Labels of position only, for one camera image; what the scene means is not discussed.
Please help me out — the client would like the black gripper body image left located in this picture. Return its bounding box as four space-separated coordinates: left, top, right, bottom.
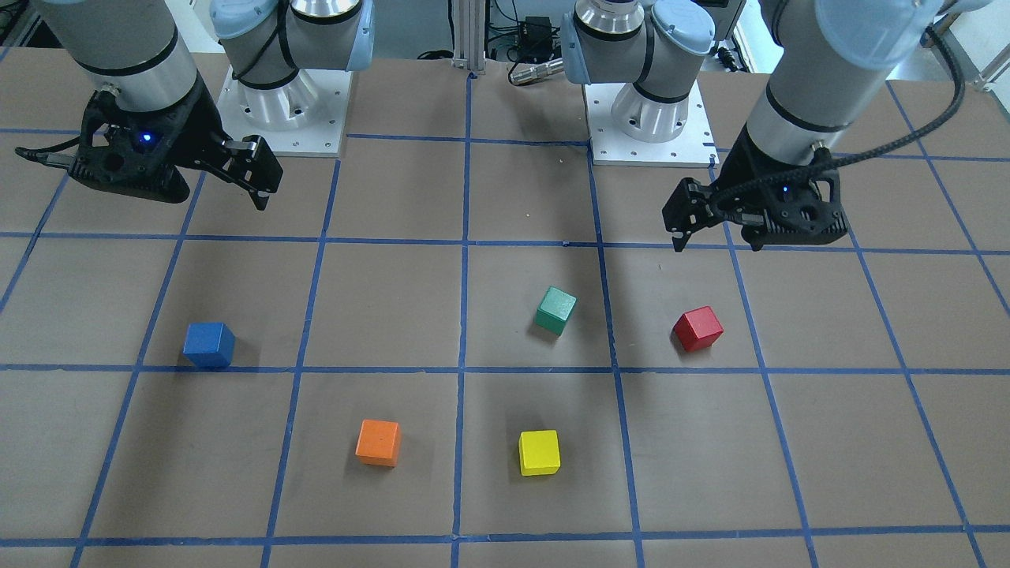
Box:
82 80 230 180

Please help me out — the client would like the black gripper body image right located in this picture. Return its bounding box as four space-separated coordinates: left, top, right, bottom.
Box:
713 129 834 227

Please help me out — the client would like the red wooden block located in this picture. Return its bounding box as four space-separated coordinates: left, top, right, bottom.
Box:
672 305 724 353

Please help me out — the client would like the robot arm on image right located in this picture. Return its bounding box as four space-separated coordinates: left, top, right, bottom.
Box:
560 1 985 251

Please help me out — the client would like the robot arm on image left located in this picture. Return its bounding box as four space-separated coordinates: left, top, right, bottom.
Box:
15 1 375 210

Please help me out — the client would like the green wooden block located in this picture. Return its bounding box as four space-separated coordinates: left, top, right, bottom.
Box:
533 286 578 336

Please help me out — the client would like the blue wooden block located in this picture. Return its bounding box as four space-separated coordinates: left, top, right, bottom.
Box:
181 321 237 369

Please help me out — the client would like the yellow wooden block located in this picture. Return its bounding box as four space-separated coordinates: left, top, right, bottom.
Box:
517 429 560 476

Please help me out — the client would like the orange wooden block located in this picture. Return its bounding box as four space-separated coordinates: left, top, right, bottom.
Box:
356 418 402 468

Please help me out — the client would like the silver metal cylinder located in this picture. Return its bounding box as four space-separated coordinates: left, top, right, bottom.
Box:
508 58 565 87

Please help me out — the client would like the black wrist camera image left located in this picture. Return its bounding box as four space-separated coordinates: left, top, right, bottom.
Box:
15 118 190 204

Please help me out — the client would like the black wrist camera image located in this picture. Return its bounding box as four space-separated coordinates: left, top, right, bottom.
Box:
15 118 190 204
742 170 849 245

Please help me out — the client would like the black wrist camera image right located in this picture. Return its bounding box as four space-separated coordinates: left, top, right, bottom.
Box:
742 170 849 245

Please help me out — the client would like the white base plate image right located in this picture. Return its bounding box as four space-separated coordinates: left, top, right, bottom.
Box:
583 82 720 168

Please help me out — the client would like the white base plate image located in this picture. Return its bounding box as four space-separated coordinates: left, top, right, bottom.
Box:
583 82 720 168
216 62 356 158

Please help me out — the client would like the white base plate image left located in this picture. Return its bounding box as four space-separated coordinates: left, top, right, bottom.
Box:
216 62 356 158

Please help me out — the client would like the black braided cable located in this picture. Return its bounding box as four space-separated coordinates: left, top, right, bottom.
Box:
706 28 967 218

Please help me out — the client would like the aluminium frame post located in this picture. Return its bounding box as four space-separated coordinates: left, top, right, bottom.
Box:
450 0 488 76

